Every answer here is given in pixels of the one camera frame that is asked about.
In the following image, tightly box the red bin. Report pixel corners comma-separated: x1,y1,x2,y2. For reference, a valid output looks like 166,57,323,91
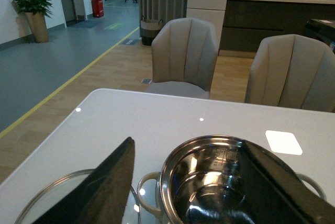
91,0,104,18

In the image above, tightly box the glass pot lid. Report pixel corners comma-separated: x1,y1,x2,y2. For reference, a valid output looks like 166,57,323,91
15,169,141,223

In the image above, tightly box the beige upholstered chair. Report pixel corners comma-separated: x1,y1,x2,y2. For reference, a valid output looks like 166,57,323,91
244,34,334,113
146,18,219,99

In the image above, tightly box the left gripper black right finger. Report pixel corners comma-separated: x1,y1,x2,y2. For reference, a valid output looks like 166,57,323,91
238,140,334,223

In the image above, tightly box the beige electric cooking pot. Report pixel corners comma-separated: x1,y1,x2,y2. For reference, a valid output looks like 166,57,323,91
137,134,327,224

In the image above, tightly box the green potted plant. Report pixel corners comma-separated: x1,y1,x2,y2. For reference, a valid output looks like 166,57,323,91
12,0,52,43

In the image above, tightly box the dark kitchen counter cabinet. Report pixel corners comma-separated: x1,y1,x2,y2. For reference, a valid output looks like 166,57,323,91
219,0,334,56

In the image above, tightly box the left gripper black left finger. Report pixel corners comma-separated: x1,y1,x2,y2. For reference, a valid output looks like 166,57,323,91
34,137,135,223

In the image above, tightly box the black appliance cabinet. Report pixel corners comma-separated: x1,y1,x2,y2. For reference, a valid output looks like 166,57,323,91
304,19,334,52

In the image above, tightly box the woven laundry basket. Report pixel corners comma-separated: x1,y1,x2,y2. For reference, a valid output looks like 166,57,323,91
140,16,164,46

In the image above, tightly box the right beige upholstered chair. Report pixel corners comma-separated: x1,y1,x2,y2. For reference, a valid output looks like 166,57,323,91
244,34,334,113

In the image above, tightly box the left beige upholstered chair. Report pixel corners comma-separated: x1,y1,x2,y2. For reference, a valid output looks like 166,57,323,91
146,18,219,99

